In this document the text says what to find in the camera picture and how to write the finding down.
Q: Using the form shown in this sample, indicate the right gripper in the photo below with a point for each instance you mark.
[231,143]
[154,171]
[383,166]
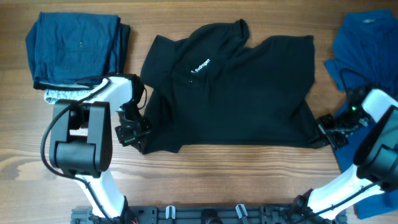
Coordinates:
[336,143]

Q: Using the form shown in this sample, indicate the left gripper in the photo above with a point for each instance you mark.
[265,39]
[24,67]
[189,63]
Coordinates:
[132,139]

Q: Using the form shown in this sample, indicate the black polo shirt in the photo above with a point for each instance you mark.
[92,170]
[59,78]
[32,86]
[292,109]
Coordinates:
[210,88]

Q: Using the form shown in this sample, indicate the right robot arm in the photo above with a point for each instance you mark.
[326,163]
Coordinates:
[373,172]

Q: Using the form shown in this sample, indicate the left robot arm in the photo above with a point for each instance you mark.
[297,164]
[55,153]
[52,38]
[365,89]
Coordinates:
[78,143]

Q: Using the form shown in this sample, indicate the blue polo shirt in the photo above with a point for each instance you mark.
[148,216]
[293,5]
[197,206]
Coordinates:
[365,51]

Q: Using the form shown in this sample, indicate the folded light grey garment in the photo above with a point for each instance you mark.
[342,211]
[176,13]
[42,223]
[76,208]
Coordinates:
[52,96]

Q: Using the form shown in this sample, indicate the folded dark blue garment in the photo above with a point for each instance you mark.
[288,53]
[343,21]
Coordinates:
[63,47]

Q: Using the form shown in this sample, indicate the left grey rail clip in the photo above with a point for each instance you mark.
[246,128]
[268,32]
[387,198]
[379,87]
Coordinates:
[170,212]

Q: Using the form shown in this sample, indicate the grey rail clip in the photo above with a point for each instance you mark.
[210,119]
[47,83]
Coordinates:
[170,212]
[242,213]

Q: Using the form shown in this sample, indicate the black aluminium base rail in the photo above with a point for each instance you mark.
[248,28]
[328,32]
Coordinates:
[264,214]

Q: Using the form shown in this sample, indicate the right grey rail clip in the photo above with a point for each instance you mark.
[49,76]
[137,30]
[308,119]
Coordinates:
[242,213]

